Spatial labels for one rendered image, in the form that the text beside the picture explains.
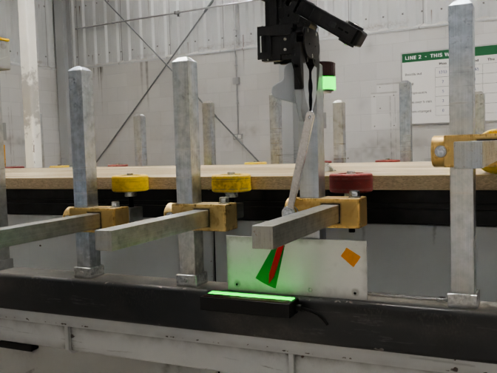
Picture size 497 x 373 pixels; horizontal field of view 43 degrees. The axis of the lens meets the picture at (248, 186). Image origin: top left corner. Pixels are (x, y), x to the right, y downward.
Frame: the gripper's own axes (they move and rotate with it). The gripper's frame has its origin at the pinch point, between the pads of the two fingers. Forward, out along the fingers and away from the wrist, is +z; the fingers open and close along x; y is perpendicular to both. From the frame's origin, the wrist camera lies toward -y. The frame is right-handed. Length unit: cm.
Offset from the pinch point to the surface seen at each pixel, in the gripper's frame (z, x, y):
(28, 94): -18, -103, 159
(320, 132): 3.1, -7.5, 0.4
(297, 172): 9.5, -1.6, 2.5
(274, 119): -4, -115, 54
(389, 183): 12.6, -21.8, -8.2
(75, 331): 45, -9, 57
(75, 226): 20, 2, 47
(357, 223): 18.2, -5.1, -6.6
